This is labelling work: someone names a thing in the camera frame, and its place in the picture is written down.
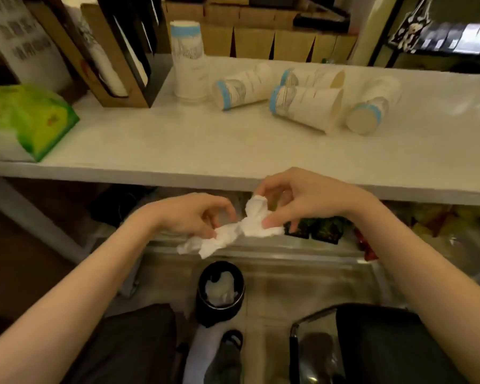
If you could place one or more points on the person's right hand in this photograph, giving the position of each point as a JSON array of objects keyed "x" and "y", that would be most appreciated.
[{"x": 324, "y": 195}]

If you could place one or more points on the person's left hand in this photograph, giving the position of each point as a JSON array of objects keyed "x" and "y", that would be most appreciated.
[{"x": 176, "y": 213}]

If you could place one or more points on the person's left thumb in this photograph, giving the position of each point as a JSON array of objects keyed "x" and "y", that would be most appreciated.
[{"x": 202, "y": 231}]

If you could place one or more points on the person's right thumb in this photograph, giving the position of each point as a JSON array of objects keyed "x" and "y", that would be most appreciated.
[{"x": 282, "y": 215}]

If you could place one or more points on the white tissue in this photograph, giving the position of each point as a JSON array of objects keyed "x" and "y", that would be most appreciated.
[{"x": 248, "y": 225}]

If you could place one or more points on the person's right forearm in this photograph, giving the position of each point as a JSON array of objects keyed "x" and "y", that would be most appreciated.
[{"x": 432, "y": 283}]

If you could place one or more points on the person's left forearm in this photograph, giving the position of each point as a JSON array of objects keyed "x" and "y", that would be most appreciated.
[{"x": 64, "y": 295}]

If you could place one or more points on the dark green snack packet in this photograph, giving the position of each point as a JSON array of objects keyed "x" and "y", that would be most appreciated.
[
  {"x": 330, "y": 229},
  {"x": 302, "y": 227}
]

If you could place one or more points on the white tissue waste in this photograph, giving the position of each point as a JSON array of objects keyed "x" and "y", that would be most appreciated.
[{"x": 220, "y": 289}]

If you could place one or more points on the clear plastic storage bin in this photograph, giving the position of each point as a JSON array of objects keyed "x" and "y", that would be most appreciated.
[{"x": 304, "y": 275}]

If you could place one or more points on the black trash bin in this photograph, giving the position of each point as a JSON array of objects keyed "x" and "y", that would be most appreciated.
[{"x": 220, "y": 311}]

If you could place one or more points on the red snack packet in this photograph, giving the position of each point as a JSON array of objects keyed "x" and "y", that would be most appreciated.
[{"x": 366, "y": 245}]

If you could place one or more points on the white blue-rimmed paper cup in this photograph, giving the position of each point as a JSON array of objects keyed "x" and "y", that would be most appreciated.
[
  {"x": 308, "y": 107},
  {"x": 244, "y": 87},
  {"x": 312, "y": 77},
  {"x": 374, "y": 105}
]

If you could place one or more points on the black sandal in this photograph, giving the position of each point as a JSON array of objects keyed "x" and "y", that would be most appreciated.
[{"x": 226, "y": 359}]

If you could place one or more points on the person's left leg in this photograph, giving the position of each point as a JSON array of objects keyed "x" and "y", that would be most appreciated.
[{"x": 132, "y": 347}]

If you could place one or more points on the white table leg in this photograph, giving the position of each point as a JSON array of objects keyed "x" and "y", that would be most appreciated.
[{"x": 36, "y": 219}]

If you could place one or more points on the upright stack of paper cups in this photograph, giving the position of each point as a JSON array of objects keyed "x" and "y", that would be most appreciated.
[{"x": 189, "y": 63}]

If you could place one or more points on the row of brown cardboard boxes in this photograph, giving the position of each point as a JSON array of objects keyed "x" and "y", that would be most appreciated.
[{"x": 260, "y": 31}]

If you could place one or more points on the brown cardboard holder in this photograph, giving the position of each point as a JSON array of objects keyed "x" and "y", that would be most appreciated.
[{"x": 104, "y": 55}]

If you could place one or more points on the green tissue pack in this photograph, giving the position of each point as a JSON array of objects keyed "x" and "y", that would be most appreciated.
[{"x": 28, "y": 119}]

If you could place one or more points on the black metal shelf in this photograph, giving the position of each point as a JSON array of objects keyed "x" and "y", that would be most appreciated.
[{"x": 440, "y": 35}]

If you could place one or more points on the white printed sign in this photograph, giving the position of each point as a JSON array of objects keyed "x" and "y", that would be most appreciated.
[{"x": 24, "y": 39}]

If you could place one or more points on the metal chair frame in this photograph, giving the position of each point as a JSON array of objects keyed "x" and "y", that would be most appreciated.
[{"x": 294, "y": 343}]

